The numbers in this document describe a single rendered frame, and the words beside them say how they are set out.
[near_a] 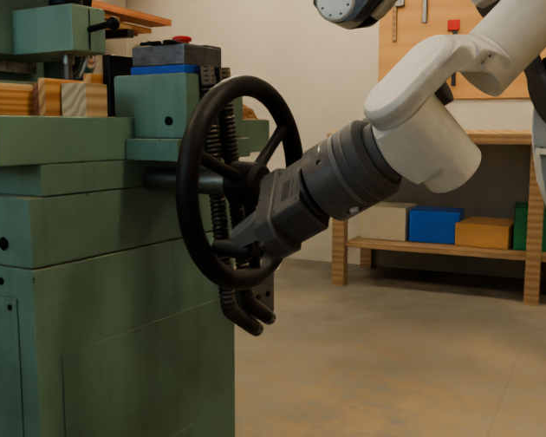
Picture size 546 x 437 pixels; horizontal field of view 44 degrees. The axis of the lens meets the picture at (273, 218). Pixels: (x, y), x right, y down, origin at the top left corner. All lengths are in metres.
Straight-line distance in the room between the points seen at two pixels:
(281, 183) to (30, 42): 0.54
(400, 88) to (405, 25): 3.66
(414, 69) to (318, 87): 3.81
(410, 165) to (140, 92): 0.45
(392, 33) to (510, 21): 3.63
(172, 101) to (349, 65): 3.49
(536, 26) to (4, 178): 0.65
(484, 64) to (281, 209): 0.25
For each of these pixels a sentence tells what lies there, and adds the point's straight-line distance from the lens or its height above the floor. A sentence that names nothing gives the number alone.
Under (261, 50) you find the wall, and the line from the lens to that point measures 4.65.
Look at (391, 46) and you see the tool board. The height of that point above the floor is 1.37.
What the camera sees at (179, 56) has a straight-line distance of 0.97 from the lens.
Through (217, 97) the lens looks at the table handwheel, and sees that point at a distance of 0.85.
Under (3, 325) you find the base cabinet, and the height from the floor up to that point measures 0.63.
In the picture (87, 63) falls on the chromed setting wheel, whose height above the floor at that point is 1.00.
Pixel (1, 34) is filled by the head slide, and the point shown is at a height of 1.03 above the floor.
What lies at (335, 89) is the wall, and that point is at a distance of 4.43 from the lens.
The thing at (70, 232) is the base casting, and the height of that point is 0.75.
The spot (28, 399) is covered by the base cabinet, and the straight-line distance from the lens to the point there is 0.96.
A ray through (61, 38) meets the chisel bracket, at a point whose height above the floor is 1.02.
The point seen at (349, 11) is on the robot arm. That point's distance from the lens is 1.35.
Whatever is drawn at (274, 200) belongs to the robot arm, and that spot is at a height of 0.81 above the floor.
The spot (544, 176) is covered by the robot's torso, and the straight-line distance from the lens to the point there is 1.23.
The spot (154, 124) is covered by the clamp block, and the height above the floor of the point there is 0.89.
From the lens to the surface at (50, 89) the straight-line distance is 1.07.
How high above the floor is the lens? 0.89
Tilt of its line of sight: 8 degrees down
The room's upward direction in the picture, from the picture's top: straight up
